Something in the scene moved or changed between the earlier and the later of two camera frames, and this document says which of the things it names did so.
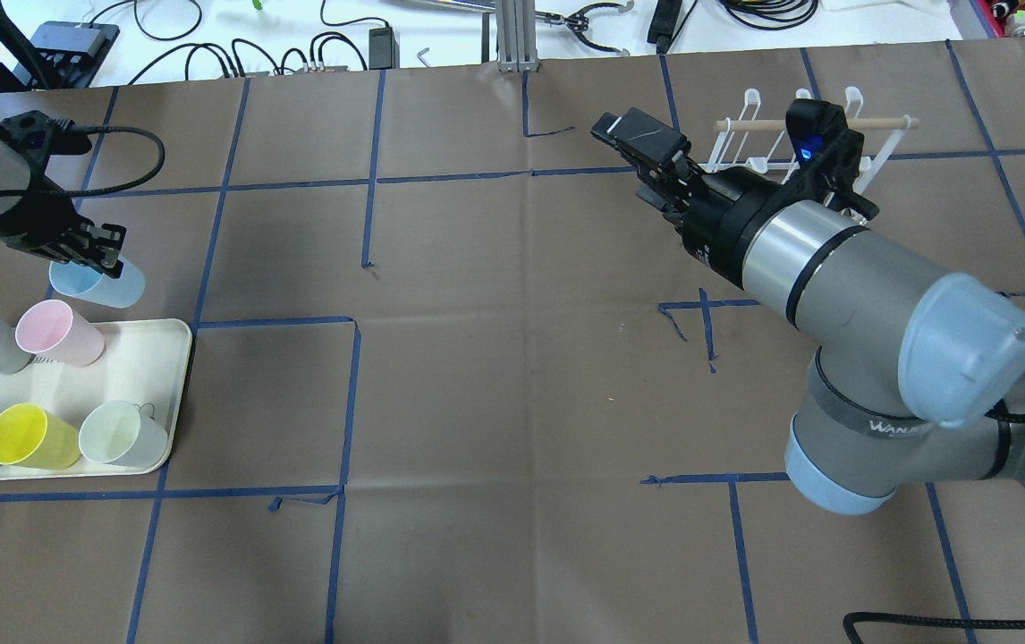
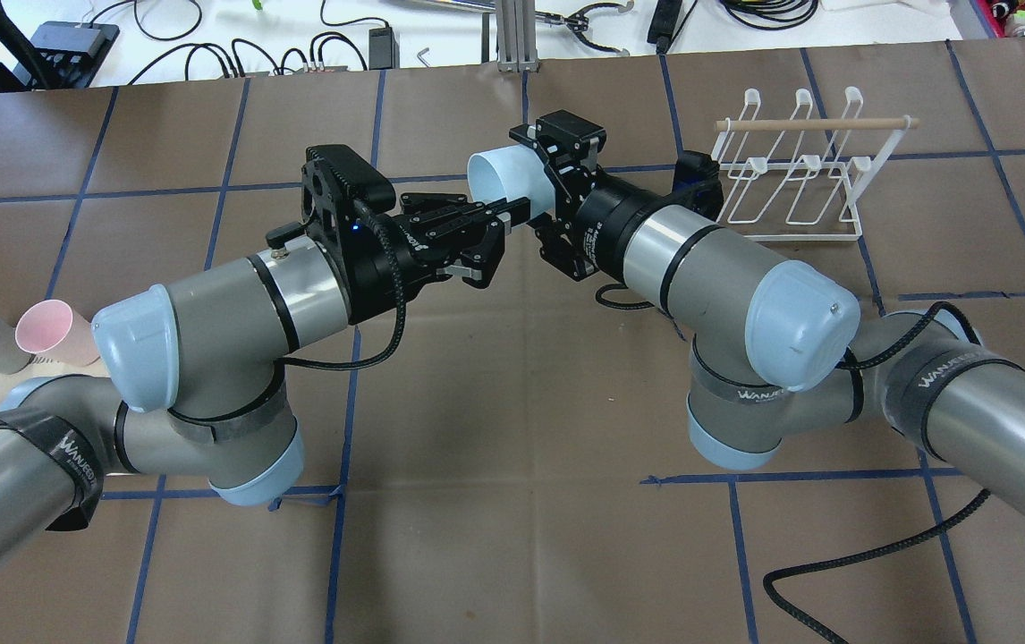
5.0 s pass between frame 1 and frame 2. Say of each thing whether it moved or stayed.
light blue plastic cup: moved
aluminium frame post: stayed
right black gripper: moved
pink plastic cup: stayed
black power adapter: stayed
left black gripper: moved
